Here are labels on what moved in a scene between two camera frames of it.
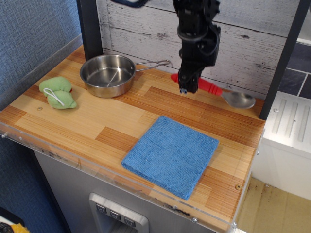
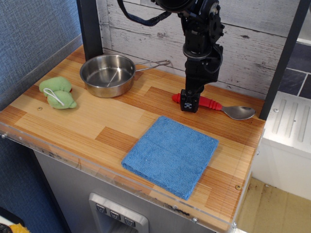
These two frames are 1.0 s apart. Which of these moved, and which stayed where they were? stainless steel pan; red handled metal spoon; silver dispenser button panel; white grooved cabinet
Moved: red handled metal spoon
Stayed: silver dispenser button panel; stainless steel pan; white grooved cabinet
